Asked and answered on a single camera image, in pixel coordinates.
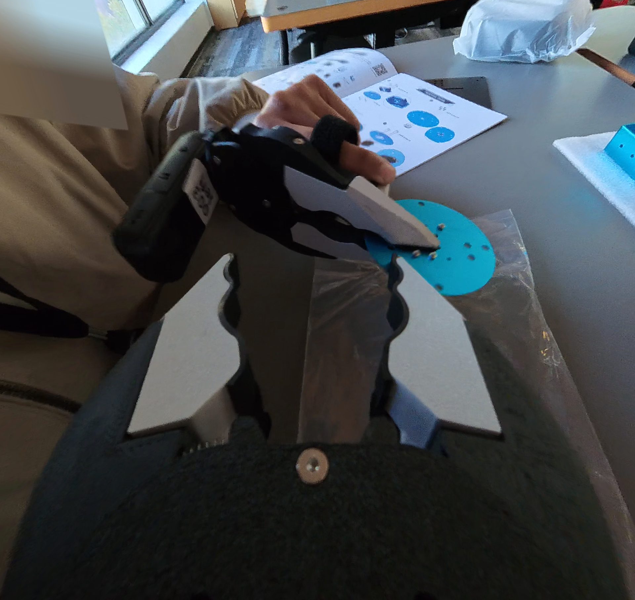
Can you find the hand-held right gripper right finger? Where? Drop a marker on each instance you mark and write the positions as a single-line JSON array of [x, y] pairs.
[[441, 361]]

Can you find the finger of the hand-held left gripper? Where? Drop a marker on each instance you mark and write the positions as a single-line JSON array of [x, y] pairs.
[[317, 240], [367, 203]]

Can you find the blue round metal plate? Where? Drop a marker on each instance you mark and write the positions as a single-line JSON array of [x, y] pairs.
[[461, 272]]

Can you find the person's left hand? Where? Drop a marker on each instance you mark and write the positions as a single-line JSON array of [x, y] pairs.
[[297, 103]]

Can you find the blue metal U bracket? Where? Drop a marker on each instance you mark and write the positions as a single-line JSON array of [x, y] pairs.
[[622, 151]]

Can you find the white foam sheet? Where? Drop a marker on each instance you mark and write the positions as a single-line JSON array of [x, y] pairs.
[[585, 158]]

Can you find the grey desk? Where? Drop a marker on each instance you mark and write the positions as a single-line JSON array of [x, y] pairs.
[[545, 213]]

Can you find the white instruction manual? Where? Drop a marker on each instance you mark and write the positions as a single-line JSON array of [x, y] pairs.
[[461, 118]]

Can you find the person's left forearm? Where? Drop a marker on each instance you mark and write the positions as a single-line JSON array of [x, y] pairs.
[[208, 98]]

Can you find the white plastic wrap bundle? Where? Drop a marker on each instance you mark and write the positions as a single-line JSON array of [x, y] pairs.
[[526, 24]]

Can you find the dark grey perforated plate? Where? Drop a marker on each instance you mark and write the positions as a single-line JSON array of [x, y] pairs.
[[471, 91]]

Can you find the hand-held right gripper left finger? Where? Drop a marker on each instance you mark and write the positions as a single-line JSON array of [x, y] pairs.
[[188, 361]]

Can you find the clear plastic bag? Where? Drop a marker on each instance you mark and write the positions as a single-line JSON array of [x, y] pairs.
[[521, 337]]

